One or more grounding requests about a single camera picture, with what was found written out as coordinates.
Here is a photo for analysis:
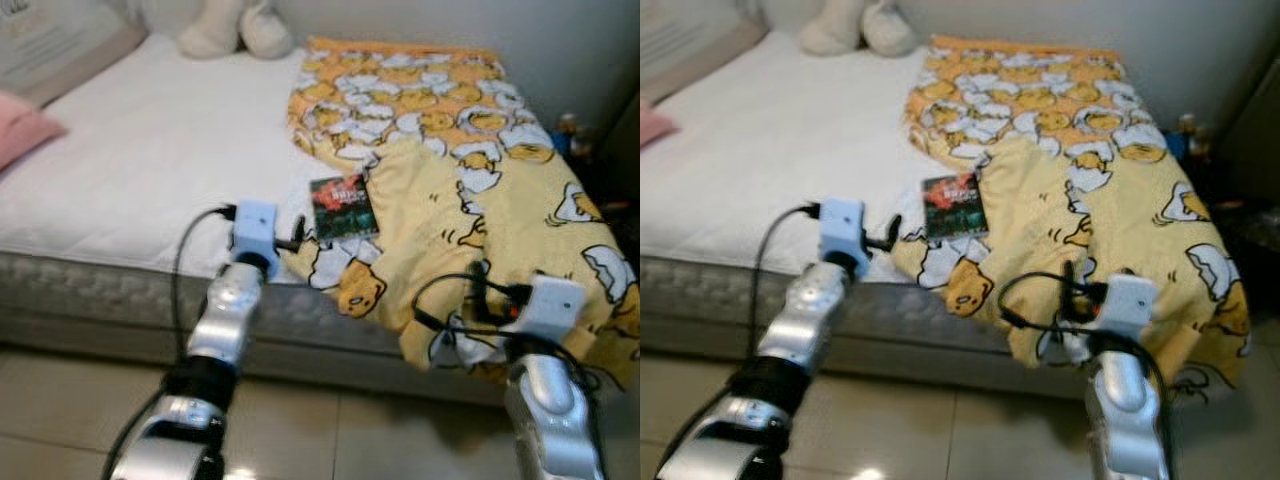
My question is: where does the dark red cover book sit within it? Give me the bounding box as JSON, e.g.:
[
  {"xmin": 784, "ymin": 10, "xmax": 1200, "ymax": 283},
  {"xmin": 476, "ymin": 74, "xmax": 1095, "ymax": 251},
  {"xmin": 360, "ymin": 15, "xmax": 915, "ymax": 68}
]
[
  {"xmin": 310, "ymin": 175, "xmax": 381, "ymax": 241},
  {"xmin": 921, "ymin": 172, "xmax": 991, "ymax": 241}
]

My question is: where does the yellow egg cartoon blanket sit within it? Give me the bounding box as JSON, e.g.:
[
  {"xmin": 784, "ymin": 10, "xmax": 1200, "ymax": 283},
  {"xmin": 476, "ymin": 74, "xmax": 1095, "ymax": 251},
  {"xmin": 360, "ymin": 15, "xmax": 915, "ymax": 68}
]
[
  {"xmin": 283, "ymin": 37, "xmax": 641, "ymax": 391},
  {"xmin": 890, "ymin": 37, "xmax": 1256, "ymax": 391}
]

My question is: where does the pink cartoon print pillow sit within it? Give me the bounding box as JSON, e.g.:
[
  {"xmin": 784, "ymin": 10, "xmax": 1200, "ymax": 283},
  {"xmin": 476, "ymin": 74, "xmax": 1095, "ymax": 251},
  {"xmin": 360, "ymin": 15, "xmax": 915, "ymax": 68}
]
[
  {"xmin": 640, "ymin": 98, "xmax": 673, "ymax": 151},
  {"xmin": 0, "ymin": 90, "xmax": 69, "ymax": 173}
]

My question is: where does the white quilted mattress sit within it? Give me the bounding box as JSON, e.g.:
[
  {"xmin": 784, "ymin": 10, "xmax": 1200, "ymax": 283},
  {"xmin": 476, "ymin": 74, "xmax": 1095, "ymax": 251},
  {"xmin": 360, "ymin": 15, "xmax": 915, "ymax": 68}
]
[
  {"xmin": 0, "ymin": 32, "xmax": 521, "ymax": 381},
  {"xmin": 640, "ymin": 30, "xmax": 1111, "ymax": 381}
]

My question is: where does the grey bed base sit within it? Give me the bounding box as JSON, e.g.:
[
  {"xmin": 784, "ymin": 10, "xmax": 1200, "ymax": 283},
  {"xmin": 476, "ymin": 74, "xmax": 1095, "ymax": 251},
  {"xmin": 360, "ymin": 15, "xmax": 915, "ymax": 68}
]
[
  {"xmin": 640, "ymin": 305, "xmax": 1101, "ymax": 401},
  {"xmin": 0, "ymin": 305, "xmax": 511, "ymax": 406}
]

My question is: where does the dark cabinet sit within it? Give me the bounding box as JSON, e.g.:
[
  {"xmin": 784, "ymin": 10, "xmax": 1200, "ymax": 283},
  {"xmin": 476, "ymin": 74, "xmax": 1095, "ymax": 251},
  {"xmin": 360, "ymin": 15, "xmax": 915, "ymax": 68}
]
[
  {"xmin": 1215, "ymin": 60, "xmax": 1280, "ymax": 261},
  {"xmin": 598, "ymin": 85, "xmax": 641, "ymax": 241}
]

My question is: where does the beige plush toy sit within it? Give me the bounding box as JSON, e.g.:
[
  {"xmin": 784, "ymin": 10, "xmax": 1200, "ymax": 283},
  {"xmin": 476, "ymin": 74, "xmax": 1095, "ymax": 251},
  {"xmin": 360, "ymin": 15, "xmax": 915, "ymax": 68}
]
[
  {"xmin": 178, "ymin": 0, "xmax": 296, "ymax": 59},
  {"xmin": 798, "ymin": 0, "xmax": 917, "ymax": 58}
]

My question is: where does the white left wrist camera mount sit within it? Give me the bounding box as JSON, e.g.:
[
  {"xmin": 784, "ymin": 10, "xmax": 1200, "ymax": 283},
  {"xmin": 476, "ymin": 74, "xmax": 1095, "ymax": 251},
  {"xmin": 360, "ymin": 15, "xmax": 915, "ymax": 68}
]
[
  {"xmin": 818, "ymin": 197, "xmax": 869, "ymax": 263},
  {"xmin": 230, "ymin": 200, "xmax": 281, "ymax": 263}
]

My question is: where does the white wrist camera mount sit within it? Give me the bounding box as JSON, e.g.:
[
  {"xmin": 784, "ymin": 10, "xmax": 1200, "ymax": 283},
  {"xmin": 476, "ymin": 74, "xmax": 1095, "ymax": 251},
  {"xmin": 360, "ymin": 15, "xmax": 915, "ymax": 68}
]
[
  {"xmin": 818, "ymin": 197, "xmax": 869, "ymax": 263},
  {"xmin": 515, "ymin": 275, "xmax": 586, "ymax": 346},
  {"xmin": 1095, "ymin": 272, "xmax": 1161, "ymax": 341},
  {"xmin": 230, "ymin": 200, "xmax": 281, "ymax": 263}
]

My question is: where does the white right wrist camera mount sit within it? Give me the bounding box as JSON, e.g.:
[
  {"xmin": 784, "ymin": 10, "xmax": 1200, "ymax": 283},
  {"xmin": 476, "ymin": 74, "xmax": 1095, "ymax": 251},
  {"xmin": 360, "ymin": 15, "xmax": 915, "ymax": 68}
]
[
  {"xmin": 515, "ymin": 275, "xmax": 586, "ymax": 346},
  {"xmin": 1095, "ymin": 272, "xmax": 1161, "ymax": 341}
]

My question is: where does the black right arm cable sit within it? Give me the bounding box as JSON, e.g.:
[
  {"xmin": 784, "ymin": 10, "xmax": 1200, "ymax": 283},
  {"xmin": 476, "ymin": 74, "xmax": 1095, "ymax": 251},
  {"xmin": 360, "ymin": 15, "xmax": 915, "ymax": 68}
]
[
  {"xmin": 411, "ymin": 273, "xmax": 546, "ymax": 346},
  {"xmin": 997, "ymin": 272, "xmax": 1111, "ymax": 341}
]

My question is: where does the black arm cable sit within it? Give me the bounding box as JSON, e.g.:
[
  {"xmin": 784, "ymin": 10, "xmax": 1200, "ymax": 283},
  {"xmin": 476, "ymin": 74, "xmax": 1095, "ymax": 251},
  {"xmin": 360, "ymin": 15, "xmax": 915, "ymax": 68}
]
[
  {"xmin": 411, "ymin": 273, "xmax": 546, "ymax": 346},
  {"xmin": 170, "ymin": 204, "xmax": 237, "ymax": 361},
  {"xmin": 752, "ymin": 203, "xmax": 825, "ymax": 366},
  {"xmin": 997, "ymin": 272, "xmax": 1111, "ymax": 341}
]

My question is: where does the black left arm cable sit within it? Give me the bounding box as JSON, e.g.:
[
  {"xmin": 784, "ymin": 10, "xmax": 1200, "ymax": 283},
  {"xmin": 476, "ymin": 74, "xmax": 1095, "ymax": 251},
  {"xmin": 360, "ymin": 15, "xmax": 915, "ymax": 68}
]
[
  {"xmin": 170, "ymin": 204, "xmax": 237, "ymax": 361},
  {"xmin": 752, "ymin": 203, "xmax": 825, "ymax": 366}
]

